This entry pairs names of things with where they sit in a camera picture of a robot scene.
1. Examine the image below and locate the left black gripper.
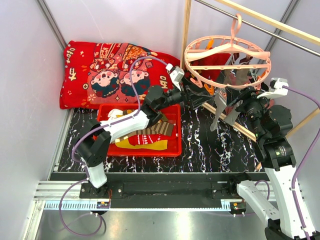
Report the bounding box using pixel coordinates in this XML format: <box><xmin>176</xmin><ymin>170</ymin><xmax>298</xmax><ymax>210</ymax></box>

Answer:
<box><xmin>156</xmin><ymin>77</ymin><xmax>211</xmax><ymax>112</ymax></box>

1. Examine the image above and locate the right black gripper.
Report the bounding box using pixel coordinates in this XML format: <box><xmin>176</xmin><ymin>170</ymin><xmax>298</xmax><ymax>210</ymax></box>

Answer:
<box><xmin>224</xmin><ymin>84</ymin><xmax>275</xmax><ymax>140</ymax></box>

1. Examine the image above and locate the black white striped sock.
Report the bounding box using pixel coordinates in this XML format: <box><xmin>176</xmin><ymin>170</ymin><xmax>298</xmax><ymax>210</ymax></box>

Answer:
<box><xmin>228</xmin><ymin>52</ymin><xmax>253</xmax><ymax>66</ymax></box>

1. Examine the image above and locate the pink round clip hanger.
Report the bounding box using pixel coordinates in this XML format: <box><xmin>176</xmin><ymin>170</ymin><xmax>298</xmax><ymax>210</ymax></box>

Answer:
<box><xmin>183</xmin><ymin>13</ymin><xmax>272</xmax><ymax>94</ymax></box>

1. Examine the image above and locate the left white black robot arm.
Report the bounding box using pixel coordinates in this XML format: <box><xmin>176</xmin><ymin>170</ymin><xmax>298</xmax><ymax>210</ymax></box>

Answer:
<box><xmin>71</xmin><ymin>85</ymin><xmax>213</xmax><ymax>198</ymax></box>

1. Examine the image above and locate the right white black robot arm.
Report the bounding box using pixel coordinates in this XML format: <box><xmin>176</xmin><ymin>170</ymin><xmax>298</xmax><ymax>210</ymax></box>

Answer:
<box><xmin>227</xmin><ymin>87</ymin><xmax>320</xmax><ymax>240</ymax></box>

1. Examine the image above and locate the brown striped sock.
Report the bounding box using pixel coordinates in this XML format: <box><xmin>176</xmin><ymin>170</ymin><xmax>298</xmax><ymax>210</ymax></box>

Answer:
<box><xmin>117</xmin><ymin>122</ymin><xmax>175</xmax><ymax>141</ymax></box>

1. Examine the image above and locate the yellow sock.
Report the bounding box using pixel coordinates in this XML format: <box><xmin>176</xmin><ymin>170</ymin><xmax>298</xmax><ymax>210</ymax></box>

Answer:
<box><xmin>115</xmin><ymin>139</ymin><xmax>168</xmax><ymax>151</ymax></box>

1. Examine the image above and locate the red white patterned sock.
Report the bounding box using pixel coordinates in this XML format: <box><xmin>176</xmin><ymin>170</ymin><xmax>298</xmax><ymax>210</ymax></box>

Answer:
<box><xmin>128</xmin><ymin>134</ymin><xmax>162</xmax><ymax>146</ymax></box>

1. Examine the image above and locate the metal hanging rod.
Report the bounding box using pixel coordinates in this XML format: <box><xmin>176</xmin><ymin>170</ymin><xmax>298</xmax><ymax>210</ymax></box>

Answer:
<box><xmin>195</xmin><ymin>0</ymin><xmax>320</xmax><ymax>58</ymax></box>

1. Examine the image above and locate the red plastic basket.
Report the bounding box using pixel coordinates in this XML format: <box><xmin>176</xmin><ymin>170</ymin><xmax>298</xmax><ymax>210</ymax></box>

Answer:
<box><xmin>107</xmin><ymin>104</ymin><xmax>182</xmax><ymax>157</ymax></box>

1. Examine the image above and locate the red cartoon print pillow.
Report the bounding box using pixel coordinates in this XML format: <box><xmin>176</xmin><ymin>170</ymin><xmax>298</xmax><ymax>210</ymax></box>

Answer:
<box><xmin>59</xmin><ymin>41</ymin><xmax>180</xmax><ymax>109</ymax></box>

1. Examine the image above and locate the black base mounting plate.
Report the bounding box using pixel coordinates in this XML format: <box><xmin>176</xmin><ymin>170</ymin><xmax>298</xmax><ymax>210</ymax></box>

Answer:
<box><xmin>48</xmin><ymin>171</ymin><xmax>276</xmax><ymax>200</ymax></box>

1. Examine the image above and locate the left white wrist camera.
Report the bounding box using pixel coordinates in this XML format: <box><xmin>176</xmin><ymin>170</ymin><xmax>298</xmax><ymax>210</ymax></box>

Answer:
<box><xmin>165</xmin><ymin>63</ymin><xmax>185</xmax><ymax>91</ymax></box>

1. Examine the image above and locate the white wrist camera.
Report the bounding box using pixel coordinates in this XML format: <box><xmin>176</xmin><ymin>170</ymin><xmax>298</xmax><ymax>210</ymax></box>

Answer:
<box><xmin>257</xmin><ymin>77</ymin><xmax>289</xmax><ymax>100</ymax></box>
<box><xmin>165</xmin><ymin>63</ymin><xmax>185</xmax><ymax>91</ymax></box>

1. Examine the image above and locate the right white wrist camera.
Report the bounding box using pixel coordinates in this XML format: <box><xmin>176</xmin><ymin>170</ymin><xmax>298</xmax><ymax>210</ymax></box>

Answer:
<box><xmin>257</xmin><ymin>77</ymin><xmax>289</xmax><ymax>100</ymax></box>

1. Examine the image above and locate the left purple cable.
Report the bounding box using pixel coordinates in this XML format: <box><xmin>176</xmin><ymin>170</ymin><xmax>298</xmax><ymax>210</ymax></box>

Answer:
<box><xmin>58</xmin><ymin>56</ymin><xmax>173</xmax><ymax>237</ymax></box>

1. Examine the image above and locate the wooden drying rack frame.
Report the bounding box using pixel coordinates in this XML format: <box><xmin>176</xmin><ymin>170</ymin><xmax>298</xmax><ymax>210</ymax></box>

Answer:
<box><xmin>174</xmin><ymin>0</ymin><xmax>320</xmax><ymax>173</ymax></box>

